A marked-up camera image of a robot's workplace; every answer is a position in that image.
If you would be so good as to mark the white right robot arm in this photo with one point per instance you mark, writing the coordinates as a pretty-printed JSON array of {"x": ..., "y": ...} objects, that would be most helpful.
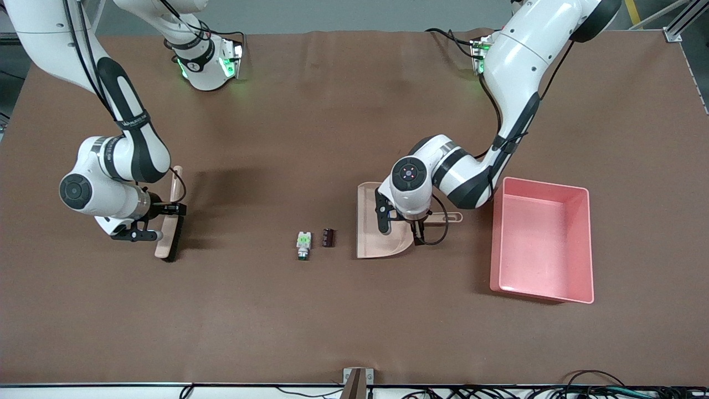
[{"x": 105, "y": 194}]

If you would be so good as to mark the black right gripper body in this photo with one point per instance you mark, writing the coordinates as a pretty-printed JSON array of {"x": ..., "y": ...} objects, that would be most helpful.
[{"x": 161, "y": 209}]

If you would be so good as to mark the pink plastic bin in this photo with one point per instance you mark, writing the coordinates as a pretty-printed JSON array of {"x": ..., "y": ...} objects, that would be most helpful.
[{"x": 537, "y": 249}]

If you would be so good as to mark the brown table cover sheet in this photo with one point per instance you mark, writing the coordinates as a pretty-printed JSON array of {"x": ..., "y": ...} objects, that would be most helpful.
[{"x": 354, "y": 321}]

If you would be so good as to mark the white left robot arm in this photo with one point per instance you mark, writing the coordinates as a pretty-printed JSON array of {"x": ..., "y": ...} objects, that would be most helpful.
[{"x": 515, "y": 61}]

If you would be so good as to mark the beige brush with black bristles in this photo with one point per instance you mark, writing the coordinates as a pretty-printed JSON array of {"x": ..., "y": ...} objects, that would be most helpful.
[{"x": 166, "y": 238}]

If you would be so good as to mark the grey metal clamp bracket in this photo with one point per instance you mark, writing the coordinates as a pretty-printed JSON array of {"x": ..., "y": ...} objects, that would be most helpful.
[{"x": 357, "y": 382}]

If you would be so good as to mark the aluminium frame profile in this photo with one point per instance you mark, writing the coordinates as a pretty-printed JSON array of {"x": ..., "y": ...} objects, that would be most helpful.
[
  {"x": 5, "y": 37},
  {"x": 678, "y": 25}
]

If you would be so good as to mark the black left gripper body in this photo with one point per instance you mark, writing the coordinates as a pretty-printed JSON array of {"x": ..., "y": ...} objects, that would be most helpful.
[{"x": 419, "y": 225}]

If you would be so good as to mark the white green electronic component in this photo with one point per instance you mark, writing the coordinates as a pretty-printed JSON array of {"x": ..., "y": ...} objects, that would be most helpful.
[{"x": 303, "y": 241}]

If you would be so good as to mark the dark brown electronic component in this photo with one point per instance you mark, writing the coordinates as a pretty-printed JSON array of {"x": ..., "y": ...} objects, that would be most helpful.
[{"x": 329, "y": 238}]

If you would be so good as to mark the beige plastic dustpan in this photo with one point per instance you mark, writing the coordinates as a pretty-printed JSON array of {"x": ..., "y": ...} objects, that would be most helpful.
[{"x": 368, "y": 238}]

